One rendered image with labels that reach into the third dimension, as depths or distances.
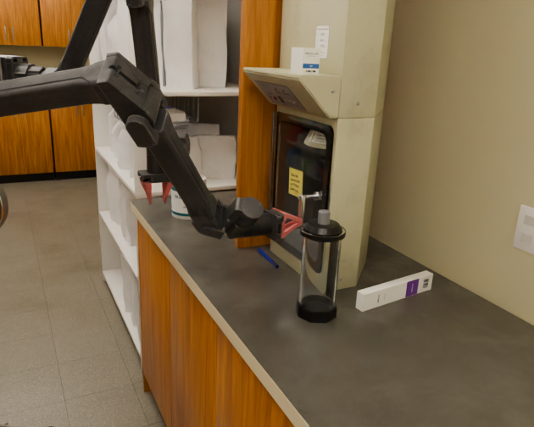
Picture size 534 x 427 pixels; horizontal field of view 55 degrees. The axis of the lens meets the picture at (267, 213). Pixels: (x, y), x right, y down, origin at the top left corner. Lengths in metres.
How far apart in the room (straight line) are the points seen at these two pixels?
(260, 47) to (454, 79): 0.56
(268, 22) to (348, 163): 0.50
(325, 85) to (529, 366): 0.77
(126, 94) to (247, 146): 0.72
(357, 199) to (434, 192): 0.36
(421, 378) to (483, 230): 0.55
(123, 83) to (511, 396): 0.94
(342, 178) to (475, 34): 0.54
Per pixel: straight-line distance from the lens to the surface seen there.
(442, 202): 1.64
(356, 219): 1.39
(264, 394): 1.22
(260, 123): 1.60
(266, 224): 1.28
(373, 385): 1.10
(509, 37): 1.50
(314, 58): 1.29
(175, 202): 1.94
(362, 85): 1.31
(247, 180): 1.61
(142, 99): 0.95
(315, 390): 1.06
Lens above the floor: 1.58
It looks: 18 degrees down
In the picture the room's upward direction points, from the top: 3 degrees clockwise
